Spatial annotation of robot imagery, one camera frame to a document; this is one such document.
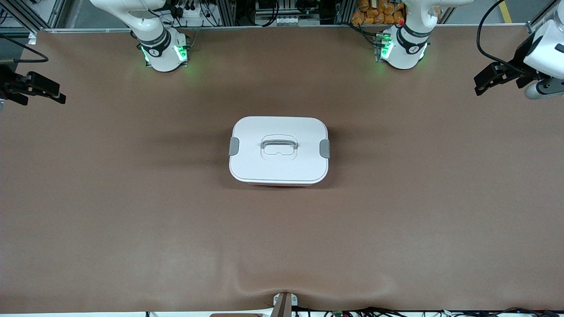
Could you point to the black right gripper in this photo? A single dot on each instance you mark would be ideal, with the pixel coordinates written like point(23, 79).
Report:
point(9, 83)

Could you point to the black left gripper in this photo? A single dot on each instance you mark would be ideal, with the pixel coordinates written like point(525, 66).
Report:
point(518, 66)

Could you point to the white box lid grey clips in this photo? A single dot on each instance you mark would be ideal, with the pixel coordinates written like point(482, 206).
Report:
point(280, 169)

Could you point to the pink plastic storage box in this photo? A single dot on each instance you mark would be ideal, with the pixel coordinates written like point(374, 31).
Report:
point(277, 184)

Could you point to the aluminium corner strut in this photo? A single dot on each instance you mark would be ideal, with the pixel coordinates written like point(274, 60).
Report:
point(533, 27)

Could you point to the bag of orange snacks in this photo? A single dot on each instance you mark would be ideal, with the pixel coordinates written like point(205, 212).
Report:
point(374, 13)

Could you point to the white power strip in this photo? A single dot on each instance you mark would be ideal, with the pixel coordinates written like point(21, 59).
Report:
point(194, 20)

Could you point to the dark electronics unit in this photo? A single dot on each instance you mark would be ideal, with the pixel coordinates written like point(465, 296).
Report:
point(273, 6)

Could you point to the brown table cover mat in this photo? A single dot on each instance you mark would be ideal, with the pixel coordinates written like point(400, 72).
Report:
point(282, 242)

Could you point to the white left camera bracket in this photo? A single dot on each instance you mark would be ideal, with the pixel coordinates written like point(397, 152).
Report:
point(548, 53)

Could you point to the aluminium frame struts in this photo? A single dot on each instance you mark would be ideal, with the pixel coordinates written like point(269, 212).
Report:
point(56, 13)

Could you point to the silver aluminium frame rail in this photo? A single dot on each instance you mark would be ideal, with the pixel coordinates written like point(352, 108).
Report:
point(286, 26)

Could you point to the metal table edge bracket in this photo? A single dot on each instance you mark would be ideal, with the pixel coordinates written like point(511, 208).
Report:
point(284, 304)

